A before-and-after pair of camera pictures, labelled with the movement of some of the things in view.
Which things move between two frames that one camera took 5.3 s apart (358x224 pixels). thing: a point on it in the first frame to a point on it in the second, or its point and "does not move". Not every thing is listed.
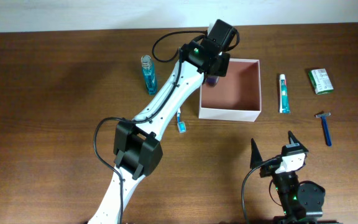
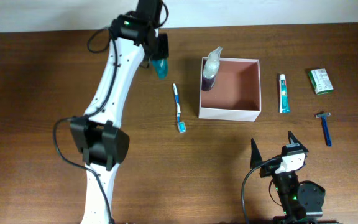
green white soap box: [321, 81] does not move
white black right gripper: [269, 169] does not move
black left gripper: [224, 68] to [164, 53]
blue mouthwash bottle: [150, 75] to [161, 66]
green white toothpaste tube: [284, 102] does not move
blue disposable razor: [322, 115] does not move
